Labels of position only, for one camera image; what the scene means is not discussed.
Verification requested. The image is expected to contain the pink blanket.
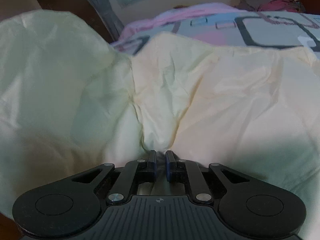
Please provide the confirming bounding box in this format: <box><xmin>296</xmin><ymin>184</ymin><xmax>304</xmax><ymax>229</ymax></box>
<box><xmin>119</xmin><ymin>2</ymin><xmax>245</xmax><ymax>40</ymax></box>

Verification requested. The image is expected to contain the patterned grey bed sheet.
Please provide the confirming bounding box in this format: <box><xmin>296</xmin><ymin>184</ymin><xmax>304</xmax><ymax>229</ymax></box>
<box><xmin>112</xmin><ymin>11</ymin><xmax>319</xmax><ymax>60</ymax></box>

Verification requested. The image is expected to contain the brown wooden door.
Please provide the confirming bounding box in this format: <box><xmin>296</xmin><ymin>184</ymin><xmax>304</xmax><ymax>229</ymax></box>
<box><xmin>37</xmin><ymin>0</ymin><xmax>114</xmax><ymax>43</ymax></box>

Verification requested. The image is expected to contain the pile of folded clothes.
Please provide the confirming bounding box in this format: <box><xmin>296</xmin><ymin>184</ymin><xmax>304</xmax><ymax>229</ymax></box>
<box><xmin>236</xmin><ymin>0</ymin><xmax>305</xmax><ymax>13</ymax></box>

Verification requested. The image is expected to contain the cream padded quilted jacket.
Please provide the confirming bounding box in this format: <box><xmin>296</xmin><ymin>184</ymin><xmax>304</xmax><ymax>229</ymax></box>
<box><xmin>0</xmin><ymin>9</ymin><xmax>320</xmax><ymax>223</ymax></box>

